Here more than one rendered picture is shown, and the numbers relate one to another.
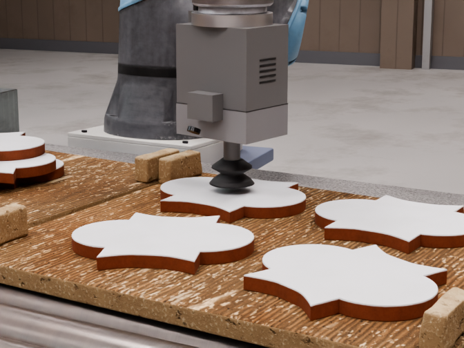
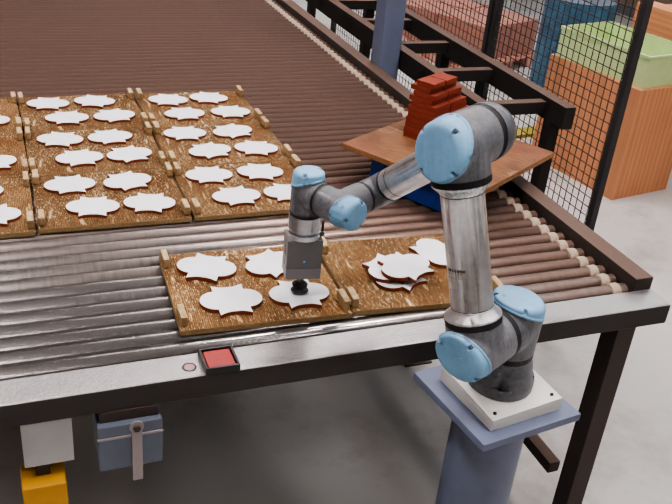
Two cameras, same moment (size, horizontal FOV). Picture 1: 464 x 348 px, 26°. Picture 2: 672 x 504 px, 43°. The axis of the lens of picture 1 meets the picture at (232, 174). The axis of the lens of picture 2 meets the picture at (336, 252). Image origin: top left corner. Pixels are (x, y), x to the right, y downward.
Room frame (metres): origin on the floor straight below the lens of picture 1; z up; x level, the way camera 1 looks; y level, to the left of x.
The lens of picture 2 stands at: (2.07, -1.37, 2.04)
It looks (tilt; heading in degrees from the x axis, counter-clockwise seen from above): 29 degrees down; 127
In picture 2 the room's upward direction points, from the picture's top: 6 degrees clockwise
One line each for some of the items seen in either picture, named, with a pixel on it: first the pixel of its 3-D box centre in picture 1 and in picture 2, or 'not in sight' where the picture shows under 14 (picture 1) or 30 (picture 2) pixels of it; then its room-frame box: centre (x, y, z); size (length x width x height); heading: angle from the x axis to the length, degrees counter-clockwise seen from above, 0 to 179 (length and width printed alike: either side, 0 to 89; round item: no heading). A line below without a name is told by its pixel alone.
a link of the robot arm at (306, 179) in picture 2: not in sight; (308, 192); (0.93, 0.00, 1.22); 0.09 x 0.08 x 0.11; 176
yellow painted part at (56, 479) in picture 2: not in sight; (41, 459); (0.80, -0.65, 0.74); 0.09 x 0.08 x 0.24; 61
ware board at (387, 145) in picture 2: not in sight; (449, 150); (0.76, 0.92, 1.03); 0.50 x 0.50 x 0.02; 1
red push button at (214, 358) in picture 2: not in sight; (218, 360); (0.98, -0.31, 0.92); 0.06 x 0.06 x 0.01; 61
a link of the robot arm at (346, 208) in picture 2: not in sight; (344, 205); (1.03, 0.01, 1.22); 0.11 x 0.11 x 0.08; 86
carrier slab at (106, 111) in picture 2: not in sight; (81, 109); (-0.43, 0.35, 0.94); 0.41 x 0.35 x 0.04; 62
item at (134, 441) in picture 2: not in sight; (127, 433); (0.88, -0.49, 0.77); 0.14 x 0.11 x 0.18; 61
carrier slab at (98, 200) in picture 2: not in sight; (109, 194); (0.19, 0.00, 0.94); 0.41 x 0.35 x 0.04; 60
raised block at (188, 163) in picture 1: (180, 166); (343, 299); (1.03, 0.05, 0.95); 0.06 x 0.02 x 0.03; 148
